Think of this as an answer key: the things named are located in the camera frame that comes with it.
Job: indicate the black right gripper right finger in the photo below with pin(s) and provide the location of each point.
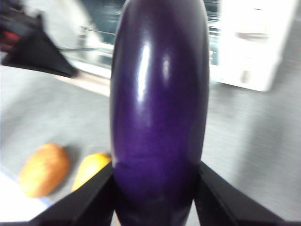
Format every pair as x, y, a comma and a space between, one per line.
225, 204

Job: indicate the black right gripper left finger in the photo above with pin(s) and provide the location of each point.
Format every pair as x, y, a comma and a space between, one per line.
89, 202

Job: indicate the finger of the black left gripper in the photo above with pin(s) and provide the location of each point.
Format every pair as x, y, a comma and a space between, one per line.
44, 56

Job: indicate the purple eggplant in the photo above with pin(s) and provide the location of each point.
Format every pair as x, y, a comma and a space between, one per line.
160, 117

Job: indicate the small beige oven knob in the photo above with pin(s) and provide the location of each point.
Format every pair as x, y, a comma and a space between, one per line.
246, 75

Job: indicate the cream toaster oven body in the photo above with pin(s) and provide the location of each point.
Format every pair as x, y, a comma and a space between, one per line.
254, 58

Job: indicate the large beige oven knob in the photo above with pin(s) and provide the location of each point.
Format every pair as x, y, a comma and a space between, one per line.
252, 35

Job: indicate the yellow corn cob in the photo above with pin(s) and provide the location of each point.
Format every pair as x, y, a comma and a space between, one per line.
90, 168

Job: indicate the brown sweet potato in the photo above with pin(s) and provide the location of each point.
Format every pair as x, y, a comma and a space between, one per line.
43, 169

